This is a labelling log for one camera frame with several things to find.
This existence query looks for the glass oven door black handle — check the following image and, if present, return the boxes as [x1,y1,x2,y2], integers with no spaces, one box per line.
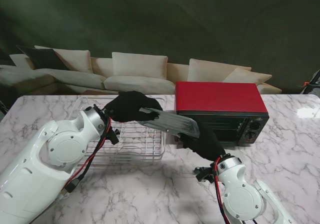
[176,141,245,179]

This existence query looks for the red black left arm cables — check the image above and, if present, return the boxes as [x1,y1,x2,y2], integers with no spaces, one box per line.
[59,116,113,197]

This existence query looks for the red black arm cables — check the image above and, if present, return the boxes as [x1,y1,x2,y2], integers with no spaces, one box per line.
[59,116,113,197]
[212,156,233,222]

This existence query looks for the red and black toaster oven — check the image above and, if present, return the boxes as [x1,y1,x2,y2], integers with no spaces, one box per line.
[174,81,270,150]

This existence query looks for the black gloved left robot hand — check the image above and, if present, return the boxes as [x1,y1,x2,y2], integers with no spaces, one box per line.
[103,90,163,124]

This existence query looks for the ribbed metal baking tray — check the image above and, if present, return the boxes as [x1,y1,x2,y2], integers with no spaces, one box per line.
[138,106,201,139]

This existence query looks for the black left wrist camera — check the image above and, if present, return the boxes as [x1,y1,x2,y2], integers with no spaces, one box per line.
[108,127,121,145]

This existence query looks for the black tripod with orange clamp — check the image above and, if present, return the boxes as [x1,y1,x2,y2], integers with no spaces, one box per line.
[298,69,320,95]

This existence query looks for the beige sofa cushion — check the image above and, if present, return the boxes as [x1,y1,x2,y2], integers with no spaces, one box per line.
[34,45,91,74]
[9,53,35,70]
[221,67,273,84]
[111,51,169,80]
[187,58,252,83]

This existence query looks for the dark grey sofa cushion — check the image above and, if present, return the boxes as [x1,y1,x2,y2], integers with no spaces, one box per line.
[16,44,72,71]

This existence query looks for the red black right arm cables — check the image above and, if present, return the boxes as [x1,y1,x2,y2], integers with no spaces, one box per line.
[212,156,233,222]

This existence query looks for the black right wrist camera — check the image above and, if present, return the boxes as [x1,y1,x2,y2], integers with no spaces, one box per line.
[194,166,216,184]

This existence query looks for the white wire dish rack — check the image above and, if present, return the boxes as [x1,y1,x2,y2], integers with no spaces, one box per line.
[76,97,166,163]

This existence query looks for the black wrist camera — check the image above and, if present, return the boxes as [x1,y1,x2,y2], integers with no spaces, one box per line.
[194,166,216,184]
[108,127,121,145]

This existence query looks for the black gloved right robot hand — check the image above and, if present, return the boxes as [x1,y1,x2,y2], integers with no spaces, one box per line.
[178,127,226,161]

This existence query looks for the beige sectional sofa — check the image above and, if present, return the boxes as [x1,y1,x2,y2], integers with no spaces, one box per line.
[0,45,283,96]

